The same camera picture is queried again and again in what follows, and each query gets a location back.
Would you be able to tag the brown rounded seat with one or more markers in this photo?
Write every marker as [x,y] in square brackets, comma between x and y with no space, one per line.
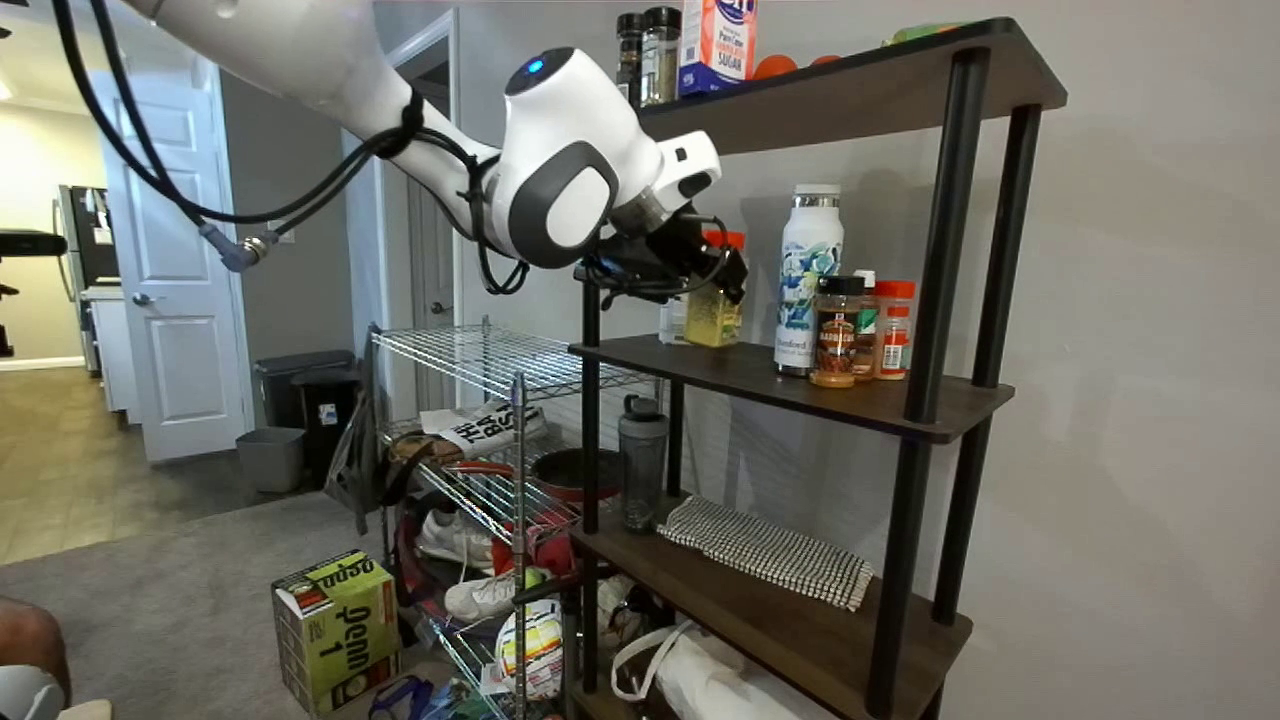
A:
[30,643]

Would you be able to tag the red white blue carton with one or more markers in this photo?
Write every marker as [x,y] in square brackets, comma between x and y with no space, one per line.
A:
[723,43]

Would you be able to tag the black trash bin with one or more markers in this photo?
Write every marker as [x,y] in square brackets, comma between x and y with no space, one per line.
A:
[311,402]

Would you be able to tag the black white magazine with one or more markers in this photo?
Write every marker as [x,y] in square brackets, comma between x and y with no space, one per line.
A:
[480,427]

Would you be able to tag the tall dark spice grinder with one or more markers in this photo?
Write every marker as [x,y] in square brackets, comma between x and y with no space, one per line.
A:
[631,61]

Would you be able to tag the orange fruit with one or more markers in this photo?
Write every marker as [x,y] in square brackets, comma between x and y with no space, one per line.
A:
[777,67]

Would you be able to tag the beige patterned cloth mat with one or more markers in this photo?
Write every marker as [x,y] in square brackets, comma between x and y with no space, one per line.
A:
[764,551]

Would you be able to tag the grey interior door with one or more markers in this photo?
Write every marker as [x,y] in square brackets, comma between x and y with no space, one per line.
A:
[430,306]

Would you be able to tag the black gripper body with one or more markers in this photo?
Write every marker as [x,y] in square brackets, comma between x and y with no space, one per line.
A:
[644,264]

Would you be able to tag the yellow spice bottle red cap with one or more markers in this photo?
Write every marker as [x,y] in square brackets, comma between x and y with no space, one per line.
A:
[713,321]

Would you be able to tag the brown spice jar black lid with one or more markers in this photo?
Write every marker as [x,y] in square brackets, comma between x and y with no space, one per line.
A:
[837,340]

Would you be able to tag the orange capped spice jar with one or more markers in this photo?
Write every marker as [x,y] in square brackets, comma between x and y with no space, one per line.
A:
[894,326]

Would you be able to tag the black round pot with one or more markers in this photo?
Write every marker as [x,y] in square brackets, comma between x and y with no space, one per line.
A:
[564,472]

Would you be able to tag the black frame wooden shelf unit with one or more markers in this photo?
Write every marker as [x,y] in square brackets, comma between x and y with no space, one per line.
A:
[933,264]

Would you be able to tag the grey hanging bag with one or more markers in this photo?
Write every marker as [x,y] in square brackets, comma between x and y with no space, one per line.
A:
[358,461]

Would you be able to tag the white blue patterned water bottle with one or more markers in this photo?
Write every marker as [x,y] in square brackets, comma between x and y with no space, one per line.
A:
[807,281]

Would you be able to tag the small grey bin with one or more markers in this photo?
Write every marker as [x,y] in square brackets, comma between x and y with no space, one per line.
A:
[270,461]

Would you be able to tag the black framed screen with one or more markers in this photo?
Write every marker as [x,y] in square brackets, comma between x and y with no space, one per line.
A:
[90,235]

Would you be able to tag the white dresser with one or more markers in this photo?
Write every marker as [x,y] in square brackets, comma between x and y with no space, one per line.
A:
[114,355]

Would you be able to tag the green cardboard beverage box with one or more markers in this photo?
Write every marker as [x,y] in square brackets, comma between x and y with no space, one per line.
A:
[342,635]

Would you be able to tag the black stereo camera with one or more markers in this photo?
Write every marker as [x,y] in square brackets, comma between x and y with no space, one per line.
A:
[30,242]

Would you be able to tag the white fabric bag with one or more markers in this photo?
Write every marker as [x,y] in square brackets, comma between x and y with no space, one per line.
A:
[725,680]

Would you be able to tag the small white capped jar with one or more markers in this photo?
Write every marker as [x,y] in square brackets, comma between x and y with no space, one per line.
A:
[871,326]

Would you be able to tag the red item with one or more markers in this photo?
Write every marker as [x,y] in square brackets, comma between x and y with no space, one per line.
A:
[552,544]

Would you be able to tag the white shoe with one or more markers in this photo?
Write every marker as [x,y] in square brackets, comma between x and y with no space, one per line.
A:
[495,593]
[463,537]

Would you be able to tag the white yellow package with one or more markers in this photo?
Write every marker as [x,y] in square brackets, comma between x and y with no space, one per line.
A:
[528,648]

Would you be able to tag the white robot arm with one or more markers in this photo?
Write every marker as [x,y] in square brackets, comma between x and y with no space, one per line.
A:
[572,132]

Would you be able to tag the dark grey tumbler bottle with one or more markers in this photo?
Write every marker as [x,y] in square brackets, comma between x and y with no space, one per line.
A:
[641,464]

